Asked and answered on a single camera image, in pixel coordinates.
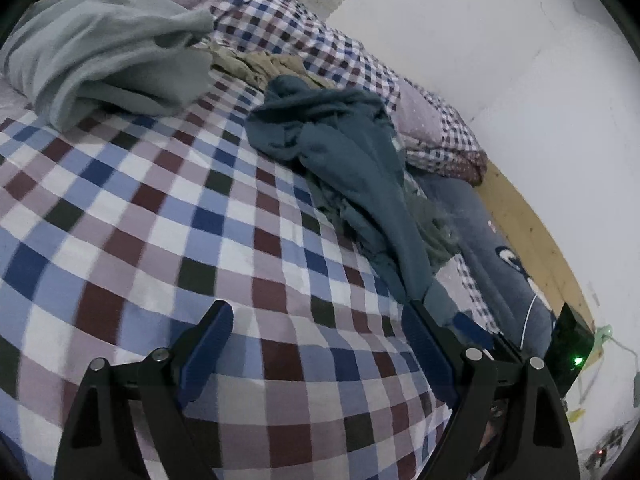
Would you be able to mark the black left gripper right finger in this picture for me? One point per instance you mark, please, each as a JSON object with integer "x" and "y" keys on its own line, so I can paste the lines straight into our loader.
{"x": 506, "y": 410}

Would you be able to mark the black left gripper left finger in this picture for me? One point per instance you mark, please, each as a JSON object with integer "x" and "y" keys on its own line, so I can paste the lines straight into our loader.
{"x": 99, "y": 441}

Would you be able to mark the dark teal blue garment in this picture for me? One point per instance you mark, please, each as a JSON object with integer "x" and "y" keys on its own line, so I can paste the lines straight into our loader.
{"x": 345, "y": 138}

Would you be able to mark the black box with green light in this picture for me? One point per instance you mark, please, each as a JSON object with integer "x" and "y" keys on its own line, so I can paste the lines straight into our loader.
{"x": 572, "y": 341}

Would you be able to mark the navy blue cartoon pillow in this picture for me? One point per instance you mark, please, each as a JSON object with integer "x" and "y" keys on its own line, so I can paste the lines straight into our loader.
{"x": 519, "y": 307}

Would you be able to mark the olive green garment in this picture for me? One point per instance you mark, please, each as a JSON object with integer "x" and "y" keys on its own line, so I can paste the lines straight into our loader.
{"x": 439, "y": 241}

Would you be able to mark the light grey-green sweater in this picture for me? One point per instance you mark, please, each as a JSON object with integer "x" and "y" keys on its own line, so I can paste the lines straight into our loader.
{"x": 69, "y": 57}

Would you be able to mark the khaki beige garment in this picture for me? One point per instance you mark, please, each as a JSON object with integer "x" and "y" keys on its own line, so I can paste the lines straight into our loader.
{"x": 258, "y": 68}

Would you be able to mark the wooden bed frame edge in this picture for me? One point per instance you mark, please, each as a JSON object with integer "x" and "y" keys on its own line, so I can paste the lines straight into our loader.
{"x": 541, "y": 256}

